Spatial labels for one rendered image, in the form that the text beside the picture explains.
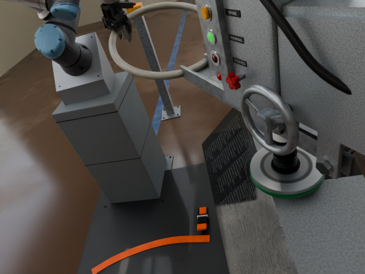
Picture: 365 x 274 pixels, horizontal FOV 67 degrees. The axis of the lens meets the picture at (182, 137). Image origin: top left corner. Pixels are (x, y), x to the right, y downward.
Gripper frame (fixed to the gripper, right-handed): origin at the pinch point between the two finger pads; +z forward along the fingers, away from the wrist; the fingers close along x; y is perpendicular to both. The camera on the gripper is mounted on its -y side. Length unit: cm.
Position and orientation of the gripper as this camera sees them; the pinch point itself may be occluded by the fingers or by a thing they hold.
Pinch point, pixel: (125, 37)
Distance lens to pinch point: 141.9
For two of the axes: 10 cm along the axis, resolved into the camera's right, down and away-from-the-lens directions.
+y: -4.6, 7.6, -4.6
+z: 0.7, 5.5, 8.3
